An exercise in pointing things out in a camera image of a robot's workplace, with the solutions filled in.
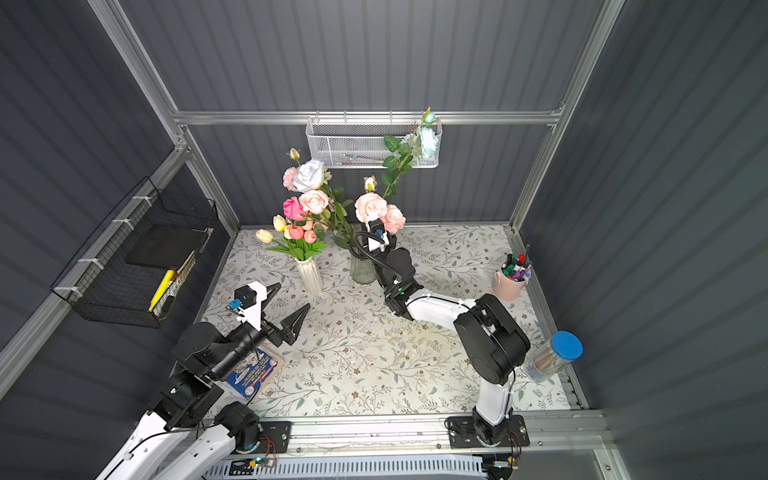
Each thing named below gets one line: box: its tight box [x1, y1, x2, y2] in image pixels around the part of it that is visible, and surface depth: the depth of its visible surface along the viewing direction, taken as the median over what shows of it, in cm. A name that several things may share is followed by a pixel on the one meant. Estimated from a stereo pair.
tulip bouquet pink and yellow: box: [256, 214, 328, 261], surface depth 80 cm
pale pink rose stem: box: [354, 193, 406, 234], surface depth 71 cm
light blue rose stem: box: [382, 107, 439, 198], surface depth 77 cm
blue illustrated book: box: [226, 348, 279, 400], surface depth 82 cm
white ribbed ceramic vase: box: [294, 257, 323, 296], surface depth 93 cm
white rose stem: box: [287, 148, 354, 247], surface depth 71 cm
